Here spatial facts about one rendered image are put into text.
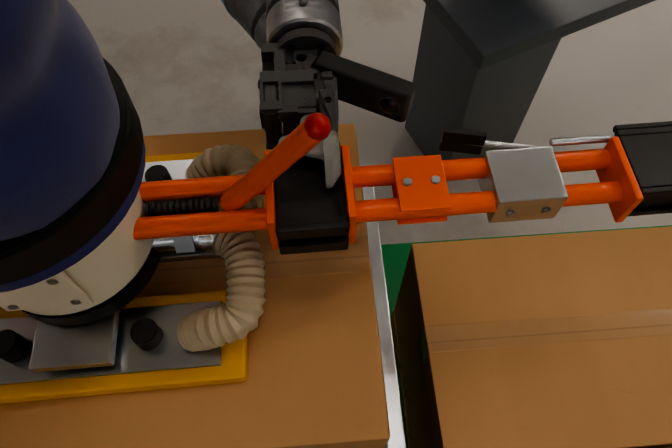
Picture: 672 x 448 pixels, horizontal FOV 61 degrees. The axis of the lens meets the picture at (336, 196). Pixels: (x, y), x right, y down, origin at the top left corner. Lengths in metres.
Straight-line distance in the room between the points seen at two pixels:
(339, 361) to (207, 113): 1.51
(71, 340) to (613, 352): 0.89
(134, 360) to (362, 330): 0.24
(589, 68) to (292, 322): 1.84
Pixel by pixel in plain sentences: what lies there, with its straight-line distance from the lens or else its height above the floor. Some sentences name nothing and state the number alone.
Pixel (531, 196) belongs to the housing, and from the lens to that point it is 0.59.
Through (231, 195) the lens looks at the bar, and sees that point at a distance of 0.56.
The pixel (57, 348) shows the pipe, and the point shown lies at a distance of 0.66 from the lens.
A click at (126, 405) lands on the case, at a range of 0.67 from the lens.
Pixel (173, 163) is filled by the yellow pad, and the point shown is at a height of 0.97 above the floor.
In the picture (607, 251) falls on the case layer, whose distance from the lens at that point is 1.25.
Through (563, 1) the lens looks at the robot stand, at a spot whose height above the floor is 0.75.
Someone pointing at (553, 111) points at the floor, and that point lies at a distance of 2.14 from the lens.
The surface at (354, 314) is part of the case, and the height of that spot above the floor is 0.95.
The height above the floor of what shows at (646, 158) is 1.10.
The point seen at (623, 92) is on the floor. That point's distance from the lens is 2.30.
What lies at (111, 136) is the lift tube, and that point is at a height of 1.22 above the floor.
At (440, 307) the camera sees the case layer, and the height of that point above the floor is 0.54.
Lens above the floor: 1.57
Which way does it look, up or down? 60 degrees down
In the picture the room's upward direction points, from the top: straight up
